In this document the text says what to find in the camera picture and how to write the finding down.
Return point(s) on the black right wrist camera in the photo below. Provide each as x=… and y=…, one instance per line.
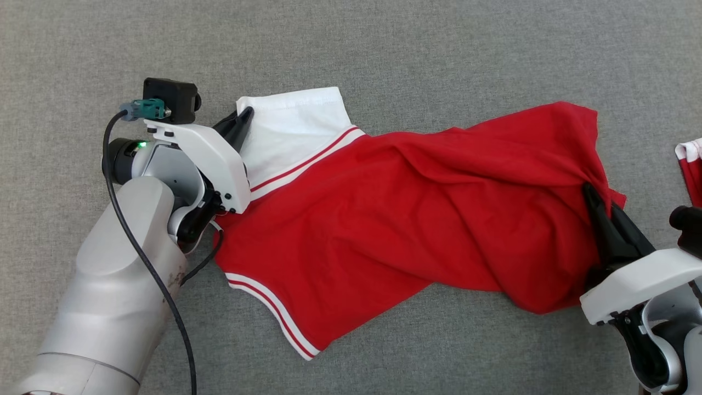
x=688, y=222

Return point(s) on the crumpled red garment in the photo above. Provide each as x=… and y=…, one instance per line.
x=695, y=175

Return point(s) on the red shirt with white trim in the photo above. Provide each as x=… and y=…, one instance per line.
x=411, y=219

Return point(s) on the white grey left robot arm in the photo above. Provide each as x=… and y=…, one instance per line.
x=109, y=285

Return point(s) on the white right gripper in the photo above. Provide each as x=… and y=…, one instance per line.
x=641, y=280

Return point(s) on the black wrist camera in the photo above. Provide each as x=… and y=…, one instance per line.
x=688, y=222
x=173, y=99

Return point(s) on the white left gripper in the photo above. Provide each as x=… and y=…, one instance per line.
x=219, y=164

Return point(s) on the teal left camera connector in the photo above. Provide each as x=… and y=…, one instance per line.
x=148, y=108

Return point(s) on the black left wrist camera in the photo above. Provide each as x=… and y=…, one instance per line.
x=173, y=99

